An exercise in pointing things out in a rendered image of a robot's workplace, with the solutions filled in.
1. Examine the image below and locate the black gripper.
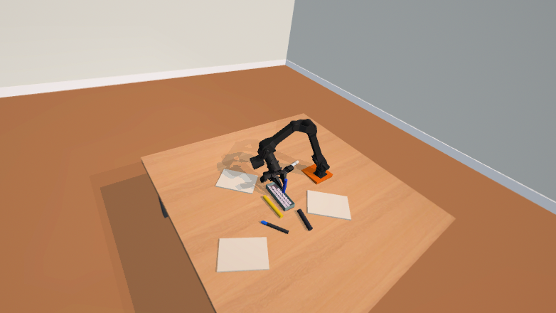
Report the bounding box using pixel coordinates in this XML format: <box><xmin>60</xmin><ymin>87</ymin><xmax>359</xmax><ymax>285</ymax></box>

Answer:
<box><xmin>260</xmin><ymin>159</ymin><xmax>294</xmax><ymax>189</ymax></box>

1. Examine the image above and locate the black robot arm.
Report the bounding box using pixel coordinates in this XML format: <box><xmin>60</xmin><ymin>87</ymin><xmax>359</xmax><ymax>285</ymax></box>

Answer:
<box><xmin>250</xmin><ymin>119</ymin><xmax>330</xmax><ymax>179</ymax></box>

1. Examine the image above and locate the grey keyboard with white letter keys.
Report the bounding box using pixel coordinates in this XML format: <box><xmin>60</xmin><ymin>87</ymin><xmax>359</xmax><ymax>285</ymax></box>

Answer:
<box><xmin>266</xmin><ymin>182</ymin><xmax>295</xmax><ymax>212</ymax></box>

